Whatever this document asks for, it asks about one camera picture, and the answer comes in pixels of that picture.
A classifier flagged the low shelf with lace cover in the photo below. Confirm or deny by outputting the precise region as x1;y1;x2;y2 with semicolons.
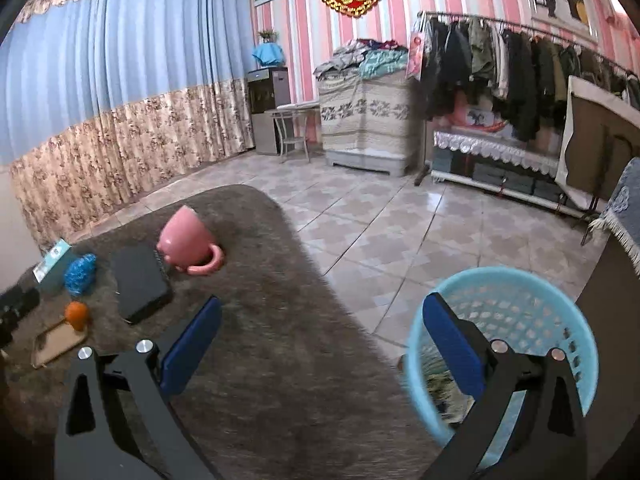
431;130;571;206

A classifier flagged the light blue plastic basket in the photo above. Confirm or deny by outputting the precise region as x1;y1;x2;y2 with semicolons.
404;266;600;471

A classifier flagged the metal clothes rack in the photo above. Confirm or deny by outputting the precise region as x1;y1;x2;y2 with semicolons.
412;10;640;221

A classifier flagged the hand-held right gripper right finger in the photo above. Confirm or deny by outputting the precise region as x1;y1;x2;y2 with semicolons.
420;292;587;480

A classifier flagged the camouflage cloth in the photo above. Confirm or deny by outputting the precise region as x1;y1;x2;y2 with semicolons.
417;347;476;423

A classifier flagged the blue plastic bag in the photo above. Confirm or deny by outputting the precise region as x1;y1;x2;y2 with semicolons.
64;253;98;297

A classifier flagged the small orange object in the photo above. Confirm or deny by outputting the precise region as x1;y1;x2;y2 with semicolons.
65;301;91;332

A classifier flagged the blue and floral curtain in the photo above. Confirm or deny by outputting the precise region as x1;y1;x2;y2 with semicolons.
0;0;256;246

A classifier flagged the grey water dispenser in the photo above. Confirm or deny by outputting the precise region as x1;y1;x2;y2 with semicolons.
246;66;291;156

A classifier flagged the pink mug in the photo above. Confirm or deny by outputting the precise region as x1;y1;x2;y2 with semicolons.
156;206;225;276

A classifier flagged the row of hanging clothes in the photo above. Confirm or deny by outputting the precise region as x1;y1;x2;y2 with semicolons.
407;12;640;143

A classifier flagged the pile of folded clothes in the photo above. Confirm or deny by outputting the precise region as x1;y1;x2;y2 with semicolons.
315;37;411;80

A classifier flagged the white metal stool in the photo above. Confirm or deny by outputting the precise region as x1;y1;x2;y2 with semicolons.
270;102;321;161

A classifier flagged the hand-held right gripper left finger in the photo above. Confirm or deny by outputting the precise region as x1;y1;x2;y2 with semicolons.
52;295;223;480

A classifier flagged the black notebook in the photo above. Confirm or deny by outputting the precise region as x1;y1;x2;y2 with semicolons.
109;246;173;326

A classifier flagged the teal tissue box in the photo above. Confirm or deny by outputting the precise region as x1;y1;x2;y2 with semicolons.
32;239;72;295

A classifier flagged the grey shaggy rug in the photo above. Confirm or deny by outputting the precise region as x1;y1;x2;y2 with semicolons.
0;184;441;480

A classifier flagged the blue lace-edged cloth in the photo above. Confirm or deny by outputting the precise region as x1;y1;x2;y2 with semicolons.
587;157;640;278

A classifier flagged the folded table with white edge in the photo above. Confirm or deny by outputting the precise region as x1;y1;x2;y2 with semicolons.
556;75;640;211

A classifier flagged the white cabinet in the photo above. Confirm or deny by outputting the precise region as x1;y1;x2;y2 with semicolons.
0;162;43;293

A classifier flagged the cloth covered cabinet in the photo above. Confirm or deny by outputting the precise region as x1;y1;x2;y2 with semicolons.
317;67;418;177

